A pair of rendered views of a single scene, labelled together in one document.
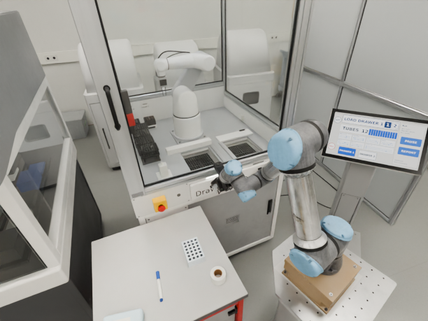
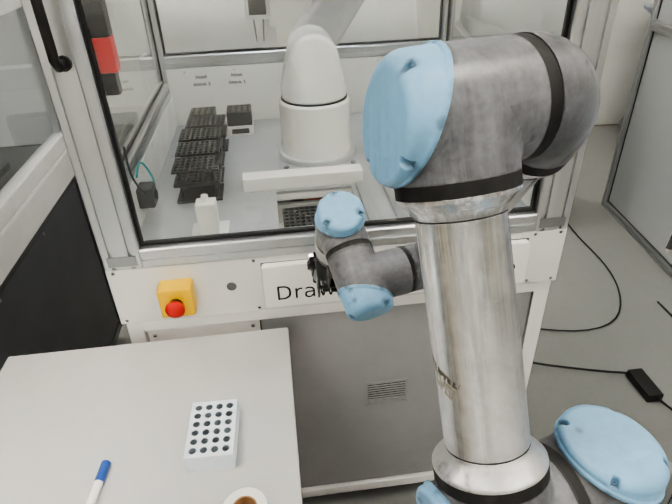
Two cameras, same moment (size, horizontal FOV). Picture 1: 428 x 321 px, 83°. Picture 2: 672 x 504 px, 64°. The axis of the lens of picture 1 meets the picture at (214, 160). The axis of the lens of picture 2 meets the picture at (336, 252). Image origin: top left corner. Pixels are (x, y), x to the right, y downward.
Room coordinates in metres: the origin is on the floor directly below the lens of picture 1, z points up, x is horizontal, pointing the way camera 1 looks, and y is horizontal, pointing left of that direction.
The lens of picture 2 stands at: (0.16, -0.28, 1.58)
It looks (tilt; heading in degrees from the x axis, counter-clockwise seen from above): 33 degrees down; 16
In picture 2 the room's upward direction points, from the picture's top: 2 degrees counter-clockwise
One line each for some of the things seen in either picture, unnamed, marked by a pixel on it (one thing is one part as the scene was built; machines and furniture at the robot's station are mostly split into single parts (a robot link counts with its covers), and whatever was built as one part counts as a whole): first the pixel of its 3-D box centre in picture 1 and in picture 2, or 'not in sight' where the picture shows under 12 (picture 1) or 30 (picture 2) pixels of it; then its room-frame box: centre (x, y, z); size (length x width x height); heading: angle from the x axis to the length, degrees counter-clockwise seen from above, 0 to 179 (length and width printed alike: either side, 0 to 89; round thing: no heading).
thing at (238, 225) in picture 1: (198, 192); (332, 310); (1.57, 0.14, 0.40); 1.03 x 0.95 x 0.80; 112
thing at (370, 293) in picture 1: (319, 282); not in sight; (0.59, -0.47, 0.70); 0.45 x 0.44 x 0.12; 37
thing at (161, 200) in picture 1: (160, 204); (177, 298); (0.97, 0.31, 0.88); 0.07 x 0.05 x 0.07; 112
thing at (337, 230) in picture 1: (332, 235); (595, 476); (0.60, -0.45, 1.03); 0.13 x 0.12 x 0.14; 126
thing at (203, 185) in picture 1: (213, 185); (328, 280); (1.11, 0.01, 0.87); 0.29 x 0.02 x 0.11; 112
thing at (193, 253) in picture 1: (193, 251); (213, 434); (0.72, 0.12, 0.78); 0.12 x 0.08 x 0.04; 20
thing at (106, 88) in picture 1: (113, 109); (43, 13); (0.93, 0.40, 1.45); 0.05 x 0.03 x 0.19; 22
